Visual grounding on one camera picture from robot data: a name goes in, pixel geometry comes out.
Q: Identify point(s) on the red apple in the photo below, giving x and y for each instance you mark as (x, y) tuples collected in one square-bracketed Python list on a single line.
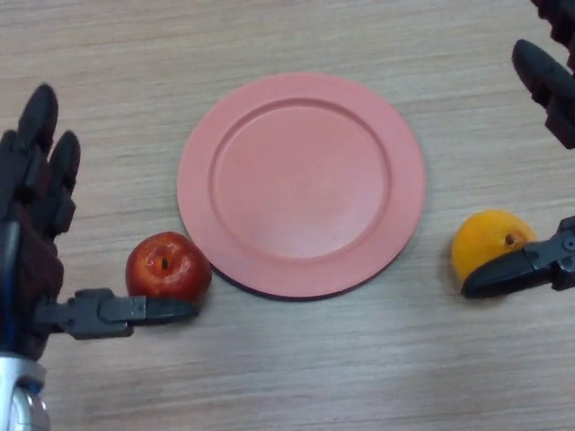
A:
[(166, 269)]

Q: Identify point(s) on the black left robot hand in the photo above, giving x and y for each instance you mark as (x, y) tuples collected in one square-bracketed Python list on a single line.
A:
[(31, 251)]

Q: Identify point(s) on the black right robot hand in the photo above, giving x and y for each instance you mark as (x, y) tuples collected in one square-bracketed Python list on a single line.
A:
[(507, 276)]

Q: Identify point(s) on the pink round plate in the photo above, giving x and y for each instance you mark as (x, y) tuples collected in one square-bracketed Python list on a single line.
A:
[(301, 184)]

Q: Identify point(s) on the orange round fruit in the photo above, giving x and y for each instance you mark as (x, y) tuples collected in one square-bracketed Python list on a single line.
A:
[(480, 244)]

